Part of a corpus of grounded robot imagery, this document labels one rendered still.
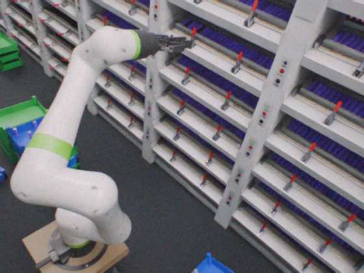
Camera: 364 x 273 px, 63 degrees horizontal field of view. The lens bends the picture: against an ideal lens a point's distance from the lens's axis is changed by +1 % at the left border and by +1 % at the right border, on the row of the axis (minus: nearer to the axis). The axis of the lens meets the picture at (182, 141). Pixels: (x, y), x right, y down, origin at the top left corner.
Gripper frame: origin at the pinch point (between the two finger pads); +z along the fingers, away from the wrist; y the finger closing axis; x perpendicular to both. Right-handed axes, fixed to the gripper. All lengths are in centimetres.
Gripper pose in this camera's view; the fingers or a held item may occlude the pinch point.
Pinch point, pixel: (182, 42)
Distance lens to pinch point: 120.9
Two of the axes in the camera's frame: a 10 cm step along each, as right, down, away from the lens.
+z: 6.4, -2.7, 7.2
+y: 7.1, 5.5, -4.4
